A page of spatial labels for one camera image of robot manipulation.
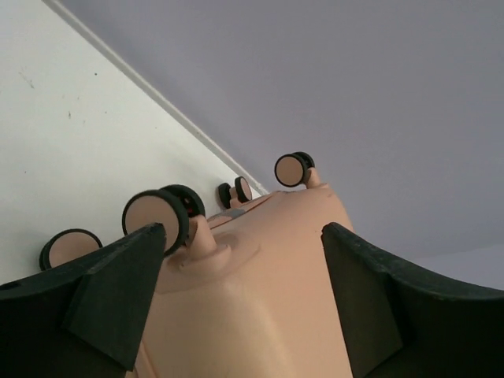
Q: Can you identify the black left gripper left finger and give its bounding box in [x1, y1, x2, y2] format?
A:
[1, 224, 166, 377]

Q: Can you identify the pink hard-shell suitcase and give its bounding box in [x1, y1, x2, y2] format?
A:
[39, 151, 355, 378]

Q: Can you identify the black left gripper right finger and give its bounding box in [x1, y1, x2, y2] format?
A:
[321, 223, 503, 377]

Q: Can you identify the aluminium table rail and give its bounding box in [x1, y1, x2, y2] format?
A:
[44, 0, 269, 195]

